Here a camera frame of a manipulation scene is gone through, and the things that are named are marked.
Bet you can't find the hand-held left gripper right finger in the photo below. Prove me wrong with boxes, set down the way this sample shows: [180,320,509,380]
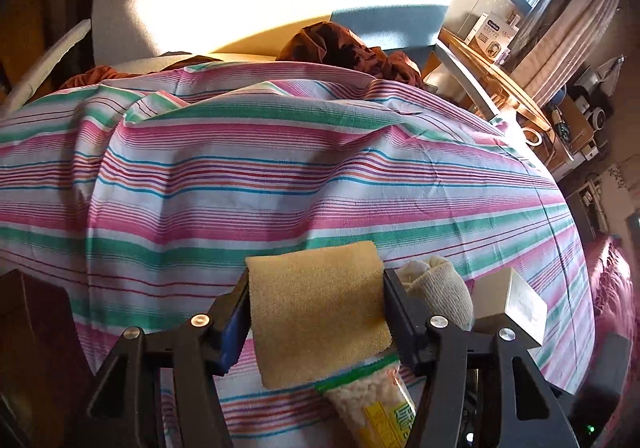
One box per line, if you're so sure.
[382,269,576,448]

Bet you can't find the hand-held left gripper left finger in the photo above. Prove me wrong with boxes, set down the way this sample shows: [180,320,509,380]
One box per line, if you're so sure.
[70,268,251,448]

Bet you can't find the cream sock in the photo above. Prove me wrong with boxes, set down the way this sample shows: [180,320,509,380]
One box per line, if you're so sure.
[397,255,475,331]

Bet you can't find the yellow sponge block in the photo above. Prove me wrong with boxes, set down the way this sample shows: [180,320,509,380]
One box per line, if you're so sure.
[245,241,394,390]

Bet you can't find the cream cardboard box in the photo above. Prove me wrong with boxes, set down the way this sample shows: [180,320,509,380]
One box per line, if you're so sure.
[470,268,549,349]

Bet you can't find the clear green-edged snack packet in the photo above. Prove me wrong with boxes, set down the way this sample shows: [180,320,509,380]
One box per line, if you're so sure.
[315,357,419,448]

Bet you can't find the red cloth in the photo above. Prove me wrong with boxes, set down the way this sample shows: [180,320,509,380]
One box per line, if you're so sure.
[584,235,640,381]

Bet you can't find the striped bed sheet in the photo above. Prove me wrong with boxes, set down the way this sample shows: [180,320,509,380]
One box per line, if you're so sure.
[0,62,597,448]

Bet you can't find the wooden side table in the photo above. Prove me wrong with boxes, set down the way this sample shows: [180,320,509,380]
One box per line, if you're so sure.
[439,28,577,165]

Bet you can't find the brown crumpled cloth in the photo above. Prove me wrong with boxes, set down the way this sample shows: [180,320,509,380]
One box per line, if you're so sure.
[275,22,427,89]

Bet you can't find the white product box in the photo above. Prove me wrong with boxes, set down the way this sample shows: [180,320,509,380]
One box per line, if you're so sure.
[462,12,519,66]

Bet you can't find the beige patterned curtain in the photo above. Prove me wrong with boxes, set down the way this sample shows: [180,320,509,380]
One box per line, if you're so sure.
[510,0,624,104]

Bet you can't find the wooden wardrobe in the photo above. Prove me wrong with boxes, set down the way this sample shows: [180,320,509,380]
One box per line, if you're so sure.
[0,0,66,93]

